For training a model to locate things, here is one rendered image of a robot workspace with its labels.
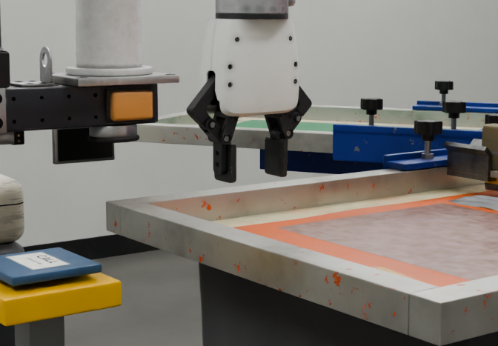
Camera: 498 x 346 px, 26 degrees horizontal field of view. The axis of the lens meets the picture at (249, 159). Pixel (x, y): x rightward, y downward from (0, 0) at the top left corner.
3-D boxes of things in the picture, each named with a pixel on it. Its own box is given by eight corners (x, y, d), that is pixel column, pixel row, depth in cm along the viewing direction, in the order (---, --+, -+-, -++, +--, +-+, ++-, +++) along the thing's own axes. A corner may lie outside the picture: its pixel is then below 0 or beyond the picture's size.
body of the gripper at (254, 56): (270, 4, 117) (269, 107, 118) (190, 4, 111) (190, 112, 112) (313, 5, 111) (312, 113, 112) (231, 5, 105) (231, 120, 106)
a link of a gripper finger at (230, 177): (219, 115, 112) (219, 178, 113) (193, 116, 110) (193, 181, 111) (237, 118, 109) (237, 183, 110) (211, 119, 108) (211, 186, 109)
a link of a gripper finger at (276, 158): (287, 110, 117) (287, 171, 118) (264, 112, 115) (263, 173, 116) (306, 112, 115) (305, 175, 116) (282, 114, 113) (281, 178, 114)
